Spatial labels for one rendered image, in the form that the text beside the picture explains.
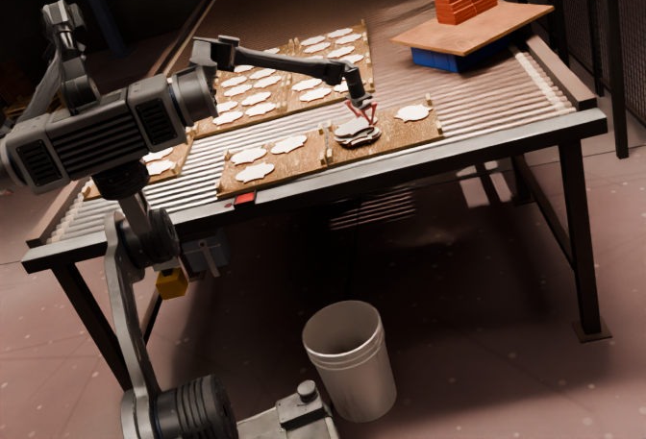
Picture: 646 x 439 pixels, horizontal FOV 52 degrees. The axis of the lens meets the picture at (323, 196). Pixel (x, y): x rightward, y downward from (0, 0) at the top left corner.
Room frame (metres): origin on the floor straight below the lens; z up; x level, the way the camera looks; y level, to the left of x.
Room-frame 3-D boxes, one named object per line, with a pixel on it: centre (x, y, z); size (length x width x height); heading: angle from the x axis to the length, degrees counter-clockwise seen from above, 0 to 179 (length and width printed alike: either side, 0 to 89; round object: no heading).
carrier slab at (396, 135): (2.24, -0.28, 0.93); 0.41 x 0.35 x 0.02; 81
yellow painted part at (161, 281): (2.12, 0.63, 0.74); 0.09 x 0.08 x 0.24; 80
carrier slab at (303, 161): (2.29, 0.13, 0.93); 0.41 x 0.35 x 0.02; 83
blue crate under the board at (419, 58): (2.77, -0.77, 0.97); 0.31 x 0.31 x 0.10; 22
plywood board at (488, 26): (2.79, -0.84, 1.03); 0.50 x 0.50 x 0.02; 22
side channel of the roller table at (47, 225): (4.25, 0.74, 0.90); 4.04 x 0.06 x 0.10; 170
